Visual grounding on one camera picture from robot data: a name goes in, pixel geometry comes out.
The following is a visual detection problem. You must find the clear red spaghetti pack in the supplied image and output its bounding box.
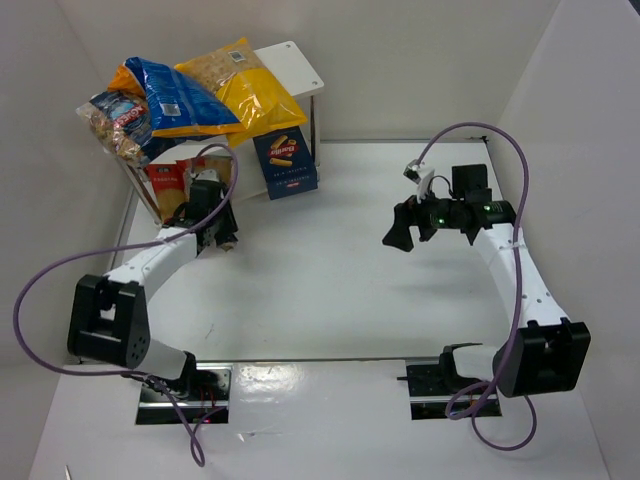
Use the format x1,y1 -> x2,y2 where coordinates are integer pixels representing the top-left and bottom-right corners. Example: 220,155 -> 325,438
176,154 -> 232,193

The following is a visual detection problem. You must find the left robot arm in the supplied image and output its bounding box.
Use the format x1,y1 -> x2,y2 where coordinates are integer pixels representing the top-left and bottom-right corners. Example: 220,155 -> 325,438
67,180 -> 238,398

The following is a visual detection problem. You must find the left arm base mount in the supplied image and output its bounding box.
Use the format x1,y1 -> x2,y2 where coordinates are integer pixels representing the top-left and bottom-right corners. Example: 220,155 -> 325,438
135,362 -> 233,425

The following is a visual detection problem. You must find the blue pasta bag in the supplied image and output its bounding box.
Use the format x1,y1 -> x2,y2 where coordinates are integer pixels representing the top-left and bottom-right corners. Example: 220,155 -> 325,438
108,57 -> 244,139

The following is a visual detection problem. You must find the dark La Sicilia spaghetti pack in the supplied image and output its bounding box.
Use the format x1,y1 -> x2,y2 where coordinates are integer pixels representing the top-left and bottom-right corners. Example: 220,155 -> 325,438
216,241 -> 237,252

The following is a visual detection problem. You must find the clear mixed pasta bag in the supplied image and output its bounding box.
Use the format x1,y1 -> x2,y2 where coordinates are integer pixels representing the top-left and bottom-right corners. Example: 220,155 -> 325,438
76,91 -> 182,168

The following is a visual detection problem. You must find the blue Barilla pasta box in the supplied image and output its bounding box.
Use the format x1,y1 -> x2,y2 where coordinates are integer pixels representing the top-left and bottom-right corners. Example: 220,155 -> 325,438
252,127 -> 318,200

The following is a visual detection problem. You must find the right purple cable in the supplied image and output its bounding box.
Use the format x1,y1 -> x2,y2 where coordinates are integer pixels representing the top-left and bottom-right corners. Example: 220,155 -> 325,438
413,122 -> 540,452

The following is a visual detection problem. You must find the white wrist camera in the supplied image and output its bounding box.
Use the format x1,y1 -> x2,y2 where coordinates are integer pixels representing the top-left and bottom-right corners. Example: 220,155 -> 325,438
403,159 -> 435,203
192,169 -> 222,183

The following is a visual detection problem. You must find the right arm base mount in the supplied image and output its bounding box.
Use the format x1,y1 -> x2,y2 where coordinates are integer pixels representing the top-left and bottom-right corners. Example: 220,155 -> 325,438
397,357 -> 502,421

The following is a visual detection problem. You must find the white two-tier shelf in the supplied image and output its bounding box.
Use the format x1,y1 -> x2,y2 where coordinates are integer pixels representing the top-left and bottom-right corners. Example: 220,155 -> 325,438
112,41 -> 325,224

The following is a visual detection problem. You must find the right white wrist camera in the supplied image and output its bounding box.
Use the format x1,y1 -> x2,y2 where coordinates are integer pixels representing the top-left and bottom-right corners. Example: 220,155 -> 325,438
403,159 -> 435,203

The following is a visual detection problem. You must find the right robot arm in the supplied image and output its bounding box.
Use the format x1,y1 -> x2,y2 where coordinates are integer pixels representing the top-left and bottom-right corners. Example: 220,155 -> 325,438
382,161 -> 591,398

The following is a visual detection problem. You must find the yellow pasta bag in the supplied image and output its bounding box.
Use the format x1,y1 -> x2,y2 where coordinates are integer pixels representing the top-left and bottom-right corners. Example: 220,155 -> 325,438
175,38 -> 307,147

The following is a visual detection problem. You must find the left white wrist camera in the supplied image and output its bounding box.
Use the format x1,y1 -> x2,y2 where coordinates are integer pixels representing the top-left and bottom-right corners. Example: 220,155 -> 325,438
192,169 -> 222,183

